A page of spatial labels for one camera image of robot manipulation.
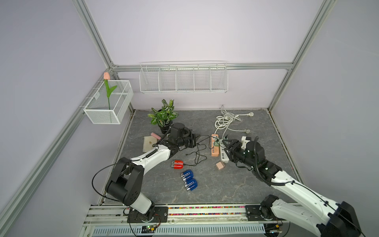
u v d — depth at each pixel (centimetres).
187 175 84
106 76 83
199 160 93
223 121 110
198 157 94
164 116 85
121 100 77
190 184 81
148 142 102
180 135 69
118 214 75
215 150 94
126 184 44
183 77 99
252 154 56
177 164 89
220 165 89
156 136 100
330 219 40
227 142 71
